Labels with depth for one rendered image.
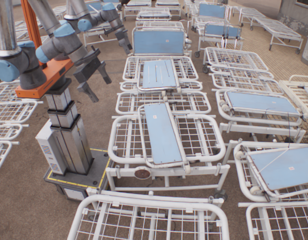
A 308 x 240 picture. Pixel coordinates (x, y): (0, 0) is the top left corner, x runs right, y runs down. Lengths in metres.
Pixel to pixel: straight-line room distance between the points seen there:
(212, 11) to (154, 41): 3.49
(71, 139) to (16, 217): 0.99
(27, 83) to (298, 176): 1.75
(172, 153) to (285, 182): 0.81
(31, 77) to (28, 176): 1.41
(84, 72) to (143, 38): 2.27
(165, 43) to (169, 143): 1.82
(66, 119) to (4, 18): 0.76
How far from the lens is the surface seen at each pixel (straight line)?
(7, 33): 0.97
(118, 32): 1.30
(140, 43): 3.09
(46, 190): 2.17
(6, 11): 0.95
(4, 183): 2.47
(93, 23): 1.30
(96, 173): 1.76
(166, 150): 1.54
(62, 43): 0.86
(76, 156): 1.63
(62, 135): 1.54
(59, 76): 1.29
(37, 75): 1.15
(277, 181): 1.51
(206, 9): 6.30
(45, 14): 1.01
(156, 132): 1.68
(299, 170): 1.68
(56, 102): 1.40
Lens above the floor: 1.64
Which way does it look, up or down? 39 degrees down
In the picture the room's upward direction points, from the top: straight up
